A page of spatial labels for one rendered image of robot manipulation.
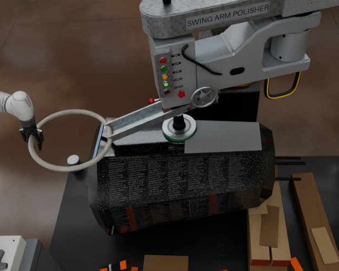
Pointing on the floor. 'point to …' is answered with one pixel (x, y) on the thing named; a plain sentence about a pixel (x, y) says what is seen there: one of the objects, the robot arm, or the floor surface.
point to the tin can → (73, 162)
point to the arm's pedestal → (37, 257)
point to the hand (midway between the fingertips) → (35, 145)
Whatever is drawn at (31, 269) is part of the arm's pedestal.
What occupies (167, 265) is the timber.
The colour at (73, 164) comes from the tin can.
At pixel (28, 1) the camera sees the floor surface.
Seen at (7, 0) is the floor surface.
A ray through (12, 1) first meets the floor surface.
